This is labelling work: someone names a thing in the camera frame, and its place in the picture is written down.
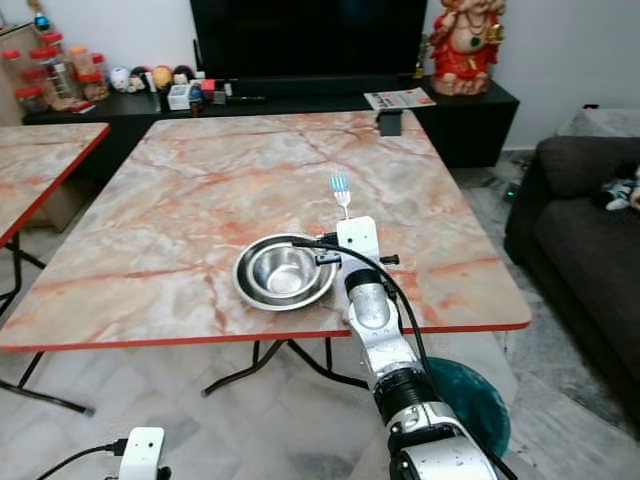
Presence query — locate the stainless steel bowl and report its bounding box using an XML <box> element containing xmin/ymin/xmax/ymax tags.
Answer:
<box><xmin>247</xmin><ymin>244</ymin><xmax>327</xmax><ymax>300</ymax></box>

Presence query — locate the stainless steel plate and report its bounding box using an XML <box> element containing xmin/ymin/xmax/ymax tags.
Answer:
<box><xmin>233</xmin><ymin>234</ymin><xmax>339</xmax><ymax>311</ymax></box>

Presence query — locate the marble top folding table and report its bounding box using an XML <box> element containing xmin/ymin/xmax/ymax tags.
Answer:
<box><xmin>0</xmin><ymin>122</ymin><xmax>111</xmax><ymax>323</ymax></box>
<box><xmin>0</xmin><ymin>110</ymin><xmax>533</xmax><ymax>414</ymax></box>

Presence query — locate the printed paper leaflet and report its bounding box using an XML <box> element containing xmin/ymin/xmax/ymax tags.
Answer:
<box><xmin>363</xmin><ymin>88</ymin><xmax>438</xmax><ymax>110</ymax></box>

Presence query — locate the black television console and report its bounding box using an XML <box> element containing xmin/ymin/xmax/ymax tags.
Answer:
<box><xmin>20</xmin><ymin>77</ymin><xmax>521</xmax><ymax>171</ymax></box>

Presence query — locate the small white box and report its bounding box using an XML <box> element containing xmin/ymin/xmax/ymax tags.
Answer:
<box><xmin>168</xmin><ymin>84</ymin><xmax>193</xmax><ymax>111</ymax></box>

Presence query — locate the black flat television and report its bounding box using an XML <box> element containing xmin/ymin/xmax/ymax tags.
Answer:
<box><xmin>190</xmin><ymin>0</ymin><xmax>429</xmax><ymax>82</ymax></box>

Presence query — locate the red Ganesha statue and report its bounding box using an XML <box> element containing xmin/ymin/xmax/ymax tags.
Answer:
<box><xmin>428</xmin><ymin>0</ymin><xmax>507</xmax><ymax>98</ymax></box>

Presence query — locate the dark grey sofa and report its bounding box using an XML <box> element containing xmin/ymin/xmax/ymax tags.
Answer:
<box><xmin>503</xmin><ymin>135</ymin><xmax>640</xmax><ymax>403</ymax></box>

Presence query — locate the red lid plastic jar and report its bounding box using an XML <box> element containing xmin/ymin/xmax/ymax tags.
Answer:
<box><xmin>2</xmin><ymin>50</ymin><xmax>24</xmax><ymax>95</ymax></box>
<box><xmin>83</xmin><ymin>56</ymin><xmax>111</xmax><ymax>102</ymax></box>

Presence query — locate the small toy on sofa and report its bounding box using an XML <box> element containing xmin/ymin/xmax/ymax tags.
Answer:
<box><xmin>603</xmin><ymin>165</ymin><xmax>640</xmax><ymax>213</ymax></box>

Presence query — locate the light grey cushion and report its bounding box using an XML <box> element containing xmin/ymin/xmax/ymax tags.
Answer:
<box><xmin>555</xmin><ymin>107</ymin><xmax>640</xmax><ymax>139</ymax></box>

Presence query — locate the orange filled plastic jar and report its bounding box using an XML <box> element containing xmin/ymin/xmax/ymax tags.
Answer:
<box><xmin>68</xmin><ymin>45</ymin><xmax>96</xmax><ymax>85</ymax></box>

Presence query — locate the tall red lid jar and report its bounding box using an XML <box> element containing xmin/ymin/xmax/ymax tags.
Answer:
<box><xmin>30</xmin><ymin>33</ymin><xmax>83</xmax><ymax>109</ymax></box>

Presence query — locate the short red lid jar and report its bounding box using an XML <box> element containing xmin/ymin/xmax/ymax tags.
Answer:
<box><xmin>15</xmin><ymin>87</ymin><xmax>47</xmax><ymax>114</ymax></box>

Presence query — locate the light wooden cabinet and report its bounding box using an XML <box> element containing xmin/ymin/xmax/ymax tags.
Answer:
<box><xmin>0</xmin><ymin>22</ymin><xmax>27</xmax><ymax>61</ymax></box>

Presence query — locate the colourful hanging ornament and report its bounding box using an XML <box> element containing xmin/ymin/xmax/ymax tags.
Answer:
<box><xmin>32</xmin><ymin>0</ymin><xmax>52</xmax><ymax>34</ymax></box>

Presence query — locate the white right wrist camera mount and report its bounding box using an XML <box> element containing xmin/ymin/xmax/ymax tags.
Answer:
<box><xmin>337</xmin><ymin>216</ymin><xmax>382</xmax><ymax>272</ymax></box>

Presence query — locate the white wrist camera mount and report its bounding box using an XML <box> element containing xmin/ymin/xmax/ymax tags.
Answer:
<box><xmin>337</xmin><ymin>216</ymin><xmax>382</xmax><ymax>272</ymax></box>
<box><xmin>118</xmin><ymin>427</ymin><xmax>167</xmax><ymax>480</ymax></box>

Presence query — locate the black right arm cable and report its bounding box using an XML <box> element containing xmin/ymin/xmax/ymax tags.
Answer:
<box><xmin>288</xmin><ymin>237</ymin><xmax>521</xmax><ymax>480</ymax></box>

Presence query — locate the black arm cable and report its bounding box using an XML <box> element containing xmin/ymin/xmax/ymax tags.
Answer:
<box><xmin>288</xmin><ymin>237</ymin><xmax>521</xmax><ymax>480</ymax></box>
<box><xmin>38</xmin><ymin>437</ymin><xmax>129</xmax><ymax>480</ymax></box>

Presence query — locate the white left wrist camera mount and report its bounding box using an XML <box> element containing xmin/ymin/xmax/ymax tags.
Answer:
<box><xmin>118</xmin><ymin>427</ymin><xmax>167</xmax><ymax>480</ymax></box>

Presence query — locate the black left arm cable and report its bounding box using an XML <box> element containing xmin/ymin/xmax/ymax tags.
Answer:
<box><xmin>38</xmin><ymin>437</ymin><xmax>129</xmax><ymax>480</ymax></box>

